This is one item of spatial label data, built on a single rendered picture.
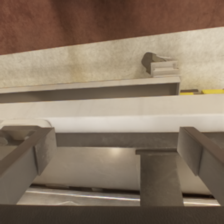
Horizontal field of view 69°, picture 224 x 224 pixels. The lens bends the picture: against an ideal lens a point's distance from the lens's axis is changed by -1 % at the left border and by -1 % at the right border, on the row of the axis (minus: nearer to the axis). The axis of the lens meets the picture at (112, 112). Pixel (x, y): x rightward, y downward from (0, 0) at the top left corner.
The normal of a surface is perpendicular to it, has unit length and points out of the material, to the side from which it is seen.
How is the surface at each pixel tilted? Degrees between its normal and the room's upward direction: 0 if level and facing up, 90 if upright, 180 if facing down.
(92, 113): 90
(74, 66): 0
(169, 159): 90
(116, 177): 0
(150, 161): 90
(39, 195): 90
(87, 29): 0
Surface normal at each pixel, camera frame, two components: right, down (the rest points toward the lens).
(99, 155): -0.13, 0.63
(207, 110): -0.15, -0.77
